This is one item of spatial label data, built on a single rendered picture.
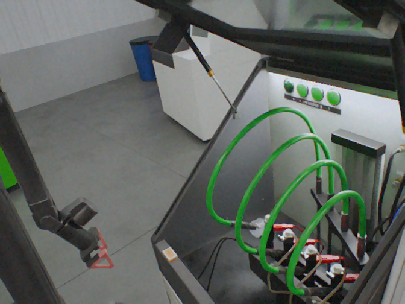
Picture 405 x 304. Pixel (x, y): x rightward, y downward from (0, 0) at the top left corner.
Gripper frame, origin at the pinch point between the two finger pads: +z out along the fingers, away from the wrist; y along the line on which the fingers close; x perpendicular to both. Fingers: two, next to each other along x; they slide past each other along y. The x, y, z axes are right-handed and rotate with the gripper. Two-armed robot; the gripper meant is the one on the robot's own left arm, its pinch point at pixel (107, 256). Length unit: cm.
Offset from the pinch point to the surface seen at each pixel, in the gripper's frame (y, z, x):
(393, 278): -62, 6, -51
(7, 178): 281, 40, 100
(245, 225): -27.6, 4.2, -38.3
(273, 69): 0, -9, -79
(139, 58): 577, 123, -123
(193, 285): -21.9, 13.1, -15.4
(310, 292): -52, 7, -38
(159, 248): -1.2, 11.6, -12.4
